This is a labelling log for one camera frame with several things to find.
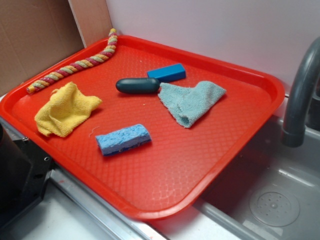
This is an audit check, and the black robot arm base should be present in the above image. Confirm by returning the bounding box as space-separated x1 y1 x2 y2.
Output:
0 126 53 230

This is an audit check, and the blue sponge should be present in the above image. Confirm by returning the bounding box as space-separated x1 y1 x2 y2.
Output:
95 124 152 156

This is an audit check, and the red plastic tray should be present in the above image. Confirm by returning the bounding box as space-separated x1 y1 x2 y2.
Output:
0 35 285 220

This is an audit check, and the light blue cloth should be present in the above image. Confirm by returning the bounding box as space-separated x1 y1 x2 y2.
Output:
158 81 227 128

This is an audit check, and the dark teal capsule object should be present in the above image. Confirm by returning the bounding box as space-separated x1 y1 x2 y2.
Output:
115 77 160 94

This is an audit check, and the blue rectangular block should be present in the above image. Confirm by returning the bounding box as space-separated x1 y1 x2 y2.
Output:
147 63 187 83

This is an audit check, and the yellow cloth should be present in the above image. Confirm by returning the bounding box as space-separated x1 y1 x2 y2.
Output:
34 82 102 138

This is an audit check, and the grey toy sink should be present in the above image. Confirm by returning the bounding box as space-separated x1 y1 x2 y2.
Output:
152 117 320 240

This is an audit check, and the grey faucet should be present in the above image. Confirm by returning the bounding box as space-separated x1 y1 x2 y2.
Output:
281 38 320 148

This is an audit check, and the brown cardboard panel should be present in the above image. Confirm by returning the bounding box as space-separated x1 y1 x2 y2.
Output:
0 0 112 96

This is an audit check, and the multicolour twisted rope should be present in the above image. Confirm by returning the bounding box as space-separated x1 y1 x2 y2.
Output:
26 28 119 95

